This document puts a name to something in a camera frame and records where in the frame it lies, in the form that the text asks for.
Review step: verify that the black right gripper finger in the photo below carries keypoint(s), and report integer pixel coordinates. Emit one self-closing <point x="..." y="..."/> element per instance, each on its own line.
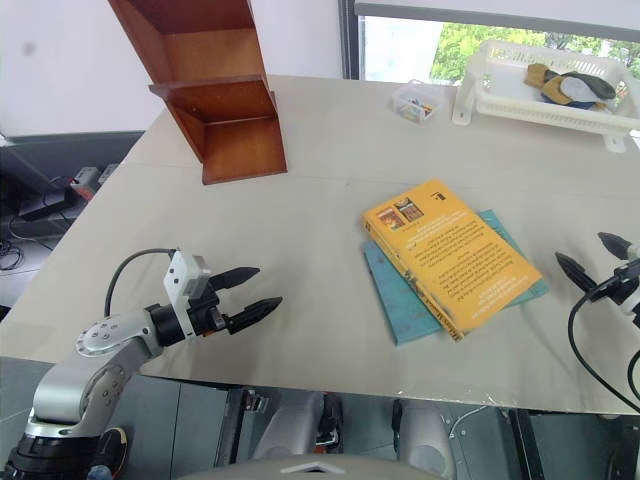
<point x="576" y="270"/>
<point x="620" y="246"/>

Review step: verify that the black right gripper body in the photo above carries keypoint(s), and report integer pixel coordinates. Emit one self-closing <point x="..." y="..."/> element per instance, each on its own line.
<point x="627" y="277"/>

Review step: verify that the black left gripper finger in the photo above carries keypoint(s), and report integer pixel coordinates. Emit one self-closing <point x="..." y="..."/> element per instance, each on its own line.
<point x="255" y="311"/>
<point x="236" y="276"/>

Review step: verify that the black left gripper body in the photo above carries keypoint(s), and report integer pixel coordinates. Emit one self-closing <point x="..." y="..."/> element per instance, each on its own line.
<point x="207" y="317"/>

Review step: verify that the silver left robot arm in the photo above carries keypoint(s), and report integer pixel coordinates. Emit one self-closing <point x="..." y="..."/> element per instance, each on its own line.
<point x="95" y="345"/>

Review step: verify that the yellow book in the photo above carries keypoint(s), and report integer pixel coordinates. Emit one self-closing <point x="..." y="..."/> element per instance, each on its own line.
<point x="460" y="250"/>

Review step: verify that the teal book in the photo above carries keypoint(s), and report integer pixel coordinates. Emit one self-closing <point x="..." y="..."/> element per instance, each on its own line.
<point x="400" y="305"/>

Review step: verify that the brown wooden bookshelf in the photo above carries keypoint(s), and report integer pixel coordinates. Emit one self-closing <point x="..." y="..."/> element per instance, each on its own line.
<point x="225" y="100"/>

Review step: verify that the grey rounded shape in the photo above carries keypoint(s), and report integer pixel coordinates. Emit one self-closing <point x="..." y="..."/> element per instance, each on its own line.
<point x="292" y="425"/>
<point x="425" y="440"/>

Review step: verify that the small grey device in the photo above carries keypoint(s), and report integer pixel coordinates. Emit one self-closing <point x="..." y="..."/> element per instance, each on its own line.
<point x="110" y="172"/>

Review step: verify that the items in basket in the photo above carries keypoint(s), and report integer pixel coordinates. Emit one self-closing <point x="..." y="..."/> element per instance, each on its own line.
<point x="585" y="85"/>

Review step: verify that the grey robot torso edge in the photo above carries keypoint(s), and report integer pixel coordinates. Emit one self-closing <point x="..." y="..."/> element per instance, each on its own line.
<point x="310" y="467"/>

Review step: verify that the white plastic basket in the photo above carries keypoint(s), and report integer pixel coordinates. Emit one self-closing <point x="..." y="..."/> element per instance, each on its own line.
<point x="505" y="107"/>

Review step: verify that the red and grey device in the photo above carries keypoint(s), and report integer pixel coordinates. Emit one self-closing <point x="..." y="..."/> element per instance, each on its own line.
<point x="84" y="182"/>

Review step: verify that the mustard yellow sock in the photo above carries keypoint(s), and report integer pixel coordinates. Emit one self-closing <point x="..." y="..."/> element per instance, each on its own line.
<point x="537" y="77"/>

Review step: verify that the flat black box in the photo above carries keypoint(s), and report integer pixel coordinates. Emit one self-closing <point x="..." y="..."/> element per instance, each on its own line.
<point x="42" y="210"/>

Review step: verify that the small clear plastic box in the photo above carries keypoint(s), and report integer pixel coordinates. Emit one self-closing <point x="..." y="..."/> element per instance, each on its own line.
<point x="419" y="102"/>

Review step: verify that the grey roller blind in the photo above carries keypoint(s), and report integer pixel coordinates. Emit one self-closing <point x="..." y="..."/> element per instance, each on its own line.
<point x="500" y="12"/>

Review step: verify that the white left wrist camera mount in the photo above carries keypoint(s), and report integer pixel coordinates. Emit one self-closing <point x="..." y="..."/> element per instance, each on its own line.
<point x="179" y="280"/>

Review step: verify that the dark window frame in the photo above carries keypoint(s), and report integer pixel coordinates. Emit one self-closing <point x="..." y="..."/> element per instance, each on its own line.
<point x="350" y="40"/>

